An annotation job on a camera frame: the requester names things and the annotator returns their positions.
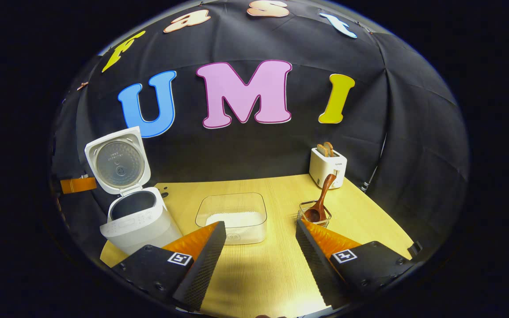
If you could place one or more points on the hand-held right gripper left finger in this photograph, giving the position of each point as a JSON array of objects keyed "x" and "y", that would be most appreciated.
[{"x": 206, "y": 265}]

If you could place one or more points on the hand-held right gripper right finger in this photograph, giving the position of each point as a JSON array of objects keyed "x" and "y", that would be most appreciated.
[{"x": 318, "y": 269}]

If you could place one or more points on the white rice cooker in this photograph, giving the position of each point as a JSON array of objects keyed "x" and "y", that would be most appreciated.
[{"x": 142, "y": 225}]

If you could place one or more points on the pink clip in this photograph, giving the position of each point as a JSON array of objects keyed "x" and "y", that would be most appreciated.
[{"x": 82, "y": 85}]

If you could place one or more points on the white rice heap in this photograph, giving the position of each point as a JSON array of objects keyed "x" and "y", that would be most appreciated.
[{"x": 237, "y": 219}]

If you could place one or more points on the clear plastic container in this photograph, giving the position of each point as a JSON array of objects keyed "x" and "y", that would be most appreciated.
[{"x": 232, "y": 201}]

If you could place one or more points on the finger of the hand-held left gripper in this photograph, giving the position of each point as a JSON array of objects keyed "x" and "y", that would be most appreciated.
[{"x": 77, "y": 185}]

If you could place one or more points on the brown wooden spoon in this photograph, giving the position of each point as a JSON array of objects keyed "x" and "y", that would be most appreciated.
[{"x": 323, "y": 194}]

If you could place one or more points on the white toaster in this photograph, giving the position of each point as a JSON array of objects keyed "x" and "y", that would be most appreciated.
[{"x": 325, "y": 170}]

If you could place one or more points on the brown toast slice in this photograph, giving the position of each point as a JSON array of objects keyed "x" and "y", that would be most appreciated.
[
  {"x": 329, "y": 148},
  {"x": 321, "y": 150}
]

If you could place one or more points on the black backdrop cloth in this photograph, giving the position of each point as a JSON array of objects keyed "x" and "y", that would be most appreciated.
[{"x": 245, "y": 150}]

